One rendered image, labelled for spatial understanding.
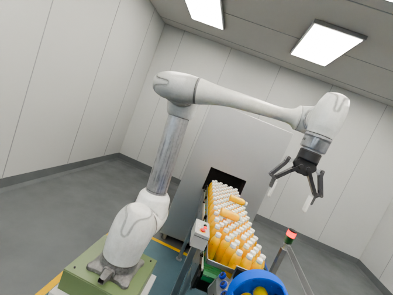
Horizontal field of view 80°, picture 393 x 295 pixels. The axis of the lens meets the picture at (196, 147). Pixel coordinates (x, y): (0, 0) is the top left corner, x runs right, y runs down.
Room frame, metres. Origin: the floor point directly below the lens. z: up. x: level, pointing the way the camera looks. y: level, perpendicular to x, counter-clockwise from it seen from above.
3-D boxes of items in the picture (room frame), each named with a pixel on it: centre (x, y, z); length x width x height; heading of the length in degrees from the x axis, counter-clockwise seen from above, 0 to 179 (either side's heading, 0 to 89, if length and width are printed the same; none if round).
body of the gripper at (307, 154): (0.85, -0.38, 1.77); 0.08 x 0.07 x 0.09; 83
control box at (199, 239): (1.48, -0.24, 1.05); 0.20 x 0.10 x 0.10; 0
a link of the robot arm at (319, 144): (0.85, -0.38, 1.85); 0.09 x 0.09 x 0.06
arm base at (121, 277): (0.86, 0.12, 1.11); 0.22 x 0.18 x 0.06; 173
